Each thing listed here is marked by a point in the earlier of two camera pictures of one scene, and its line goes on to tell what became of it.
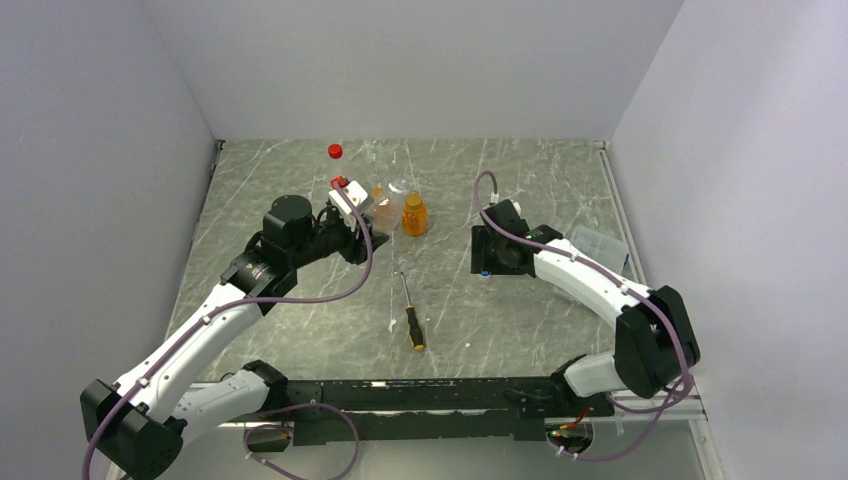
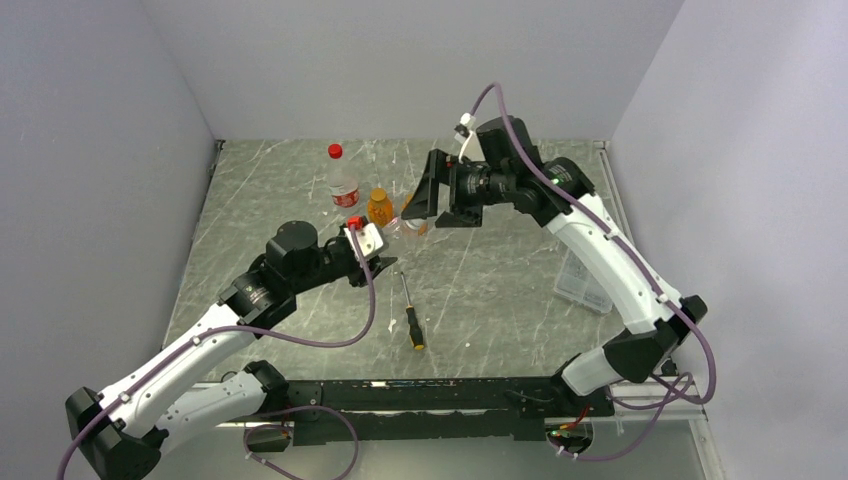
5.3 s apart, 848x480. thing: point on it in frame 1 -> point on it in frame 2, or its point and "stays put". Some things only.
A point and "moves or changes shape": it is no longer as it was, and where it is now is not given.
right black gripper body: x=499 y=263 -> x=476 y=187
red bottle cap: x=335 y=151 stays put
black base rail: x=359 y=412 stays put
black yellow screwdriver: x=416 y=335 stays put
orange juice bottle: x=377 y=193 moves or changes shape
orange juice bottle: x=415 y=215 stays put
